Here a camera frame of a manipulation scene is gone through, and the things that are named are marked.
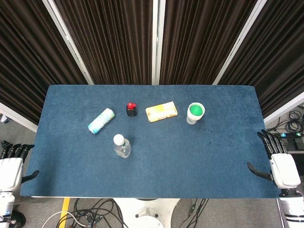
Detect white floor cable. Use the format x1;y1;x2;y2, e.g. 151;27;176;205
42;211;91;228

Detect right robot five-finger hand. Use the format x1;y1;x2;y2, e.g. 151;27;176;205
247;129;301;190

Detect black floor cable bundle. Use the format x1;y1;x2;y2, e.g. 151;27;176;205
41;198;133;228

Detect small red-capped black bottle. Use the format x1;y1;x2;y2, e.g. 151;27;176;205
125;102;139;118

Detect blue table mat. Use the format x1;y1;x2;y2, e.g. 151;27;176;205
19;85;285;199

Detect transparent plastic bottle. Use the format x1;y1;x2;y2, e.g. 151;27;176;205
113;133;132;159

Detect yellow floor tape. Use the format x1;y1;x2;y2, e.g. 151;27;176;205
57;198;72;228

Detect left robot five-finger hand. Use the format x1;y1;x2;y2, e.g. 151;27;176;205
0;140;40;190

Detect white frame post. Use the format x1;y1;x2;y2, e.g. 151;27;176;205
212;0;272;86
151;0;166;86
42;0;95;86

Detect white bottle cap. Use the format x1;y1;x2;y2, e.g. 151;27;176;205
113;134;125;146

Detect dark brown curtain panel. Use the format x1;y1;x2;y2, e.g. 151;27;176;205
0;0;87;125
54;0;154;86
217;0;304;118
159;0;258;86

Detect blue-green white tissue pack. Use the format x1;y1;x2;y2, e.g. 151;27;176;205
87;108;116;136

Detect yellow cardboard box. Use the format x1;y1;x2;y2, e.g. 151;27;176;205
145;101;179;123

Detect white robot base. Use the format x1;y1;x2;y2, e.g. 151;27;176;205
111;198;181;228

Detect white cup green lid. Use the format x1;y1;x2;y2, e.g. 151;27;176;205
186;102;206;125

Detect black coiled cables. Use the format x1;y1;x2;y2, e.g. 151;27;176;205
285;109;304;133

